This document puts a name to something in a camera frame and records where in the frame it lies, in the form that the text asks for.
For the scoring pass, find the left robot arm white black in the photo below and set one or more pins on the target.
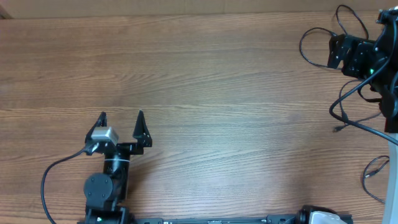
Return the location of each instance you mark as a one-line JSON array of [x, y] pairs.
[[106, 190]]

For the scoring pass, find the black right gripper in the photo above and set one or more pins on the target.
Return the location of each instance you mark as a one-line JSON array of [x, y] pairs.
[[358, 50]]

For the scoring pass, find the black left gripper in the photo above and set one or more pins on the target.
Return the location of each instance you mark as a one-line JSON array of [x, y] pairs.
[[141, 134]]

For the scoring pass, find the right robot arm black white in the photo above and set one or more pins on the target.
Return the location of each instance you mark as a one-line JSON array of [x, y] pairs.
[[374, 62]]

